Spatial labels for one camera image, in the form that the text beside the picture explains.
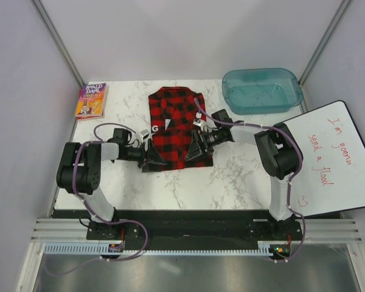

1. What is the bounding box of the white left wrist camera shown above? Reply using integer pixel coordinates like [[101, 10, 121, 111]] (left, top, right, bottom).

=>
[[137, 130, 150, 143]]

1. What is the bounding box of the Roald Dahl paperback book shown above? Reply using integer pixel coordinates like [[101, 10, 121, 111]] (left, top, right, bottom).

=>
[[75, 83, 109, 120]]

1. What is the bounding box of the aluminium frame rail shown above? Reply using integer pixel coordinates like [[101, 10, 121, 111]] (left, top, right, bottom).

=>
[[31, 219, 361, 244]]

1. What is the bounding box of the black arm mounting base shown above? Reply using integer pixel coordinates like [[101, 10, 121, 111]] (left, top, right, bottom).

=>
[[86, 210, 302, 243]]

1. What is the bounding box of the teal transparent plastic bin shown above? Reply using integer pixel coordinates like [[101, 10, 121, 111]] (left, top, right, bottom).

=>
[[221, 68, 304, 115]]

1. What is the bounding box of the whiteboard with red writing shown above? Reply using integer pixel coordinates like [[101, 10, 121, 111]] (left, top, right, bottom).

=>
[[285, 100, 365, 216]]

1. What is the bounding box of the red black plaid shirt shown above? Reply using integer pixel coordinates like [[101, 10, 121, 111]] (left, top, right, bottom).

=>
[[148, 86, 214, 172]]

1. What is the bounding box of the left aluminium corner post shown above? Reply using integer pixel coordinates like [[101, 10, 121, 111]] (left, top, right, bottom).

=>
[[30, 0, 85, 87]]

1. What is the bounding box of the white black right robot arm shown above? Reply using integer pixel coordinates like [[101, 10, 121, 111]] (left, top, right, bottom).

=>
[[185, 109, 303, 240]]

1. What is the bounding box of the aluminium corner post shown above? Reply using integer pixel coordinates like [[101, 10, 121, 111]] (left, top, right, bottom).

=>
[[30, 0, 85, 87], [297, 0, 353, 88]]

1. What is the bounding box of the right aluminium corner post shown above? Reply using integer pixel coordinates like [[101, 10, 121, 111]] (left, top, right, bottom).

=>
[[297, 0, 353, 88]]

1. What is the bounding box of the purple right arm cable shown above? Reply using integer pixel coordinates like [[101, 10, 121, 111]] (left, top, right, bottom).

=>
[[193, 97, 307, 264]]

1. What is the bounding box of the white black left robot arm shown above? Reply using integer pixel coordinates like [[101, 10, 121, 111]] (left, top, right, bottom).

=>
[[56, 127, 167, 239]]

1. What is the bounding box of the white slotted cable duct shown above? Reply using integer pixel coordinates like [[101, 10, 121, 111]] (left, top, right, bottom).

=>
[[44, 243, 274, 256]]

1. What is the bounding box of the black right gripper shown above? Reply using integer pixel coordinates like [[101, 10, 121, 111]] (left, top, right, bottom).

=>
[[186, 128, 224, 161]]

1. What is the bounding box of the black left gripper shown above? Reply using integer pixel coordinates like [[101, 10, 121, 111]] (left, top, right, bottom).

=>
[[122, 139, 167, 173]]

